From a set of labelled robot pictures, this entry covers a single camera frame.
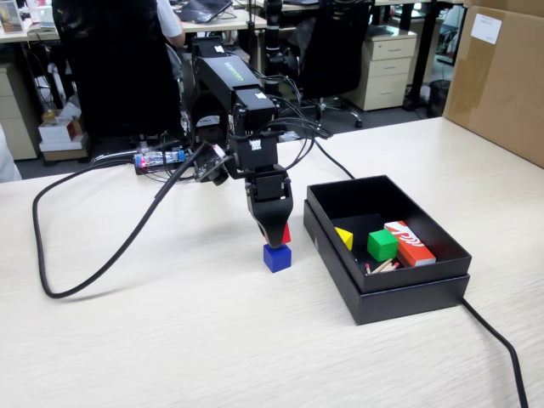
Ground red and white matchbox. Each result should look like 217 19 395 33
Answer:
383 219 438 269

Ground flat brown carton box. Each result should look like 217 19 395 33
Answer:
39 139 92 164

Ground light wood office desk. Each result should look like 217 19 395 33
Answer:
0 6 269 46

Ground black cardboard box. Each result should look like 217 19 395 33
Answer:
305 173 473 295

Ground blue wooden cube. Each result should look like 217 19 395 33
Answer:
262 242 293 274

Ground white fabric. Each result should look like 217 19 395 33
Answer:
0 122 24 185

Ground desk with black legs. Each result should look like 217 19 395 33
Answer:
373 0 467 113

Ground small framed picture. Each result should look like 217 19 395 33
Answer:
0 0 26 36

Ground white carton box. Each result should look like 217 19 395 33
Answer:
37 115 85 146

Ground black trash bin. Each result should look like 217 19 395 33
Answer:
426 78 453 120

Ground person in white shirt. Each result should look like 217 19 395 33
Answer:
156 0 187 48

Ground beige drawer cabinet with lock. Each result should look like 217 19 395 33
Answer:
343 30 419 113

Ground large brown cardboard box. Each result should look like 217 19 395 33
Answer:
441 0 544 171

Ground black open box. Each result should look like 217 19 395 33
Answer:
302 199 472 326

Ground black laptop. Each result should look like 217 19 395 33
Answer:
173 0 235 25

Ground yellow wooden wedge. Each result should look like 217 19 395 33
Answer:
333 226 354 252

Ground thin black pole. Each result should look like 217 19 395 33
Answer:
246 0 258 74

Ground black jointed pole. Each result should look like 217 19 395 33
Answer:
262 0 286 104

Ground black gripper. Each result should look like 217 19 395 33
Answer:
244 168 295 251

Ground black power cable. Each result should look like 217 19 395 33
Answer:
312 136 530 408

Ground thick black sleeved cable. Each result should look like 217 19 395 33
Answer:
31 143 210 300

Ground thin black servo wires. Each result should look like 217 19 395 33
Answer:
254 73 335 172

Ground controller board with red LED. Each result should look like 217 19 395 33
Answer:
133 147 195 177

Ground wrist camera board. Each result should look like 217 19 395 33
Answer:
192 143 231 187

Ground black swivel office chair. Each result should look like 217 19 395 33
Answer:
280 0 377 137

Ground green wooden cube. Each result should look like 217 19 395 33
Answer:
366 229 400 263

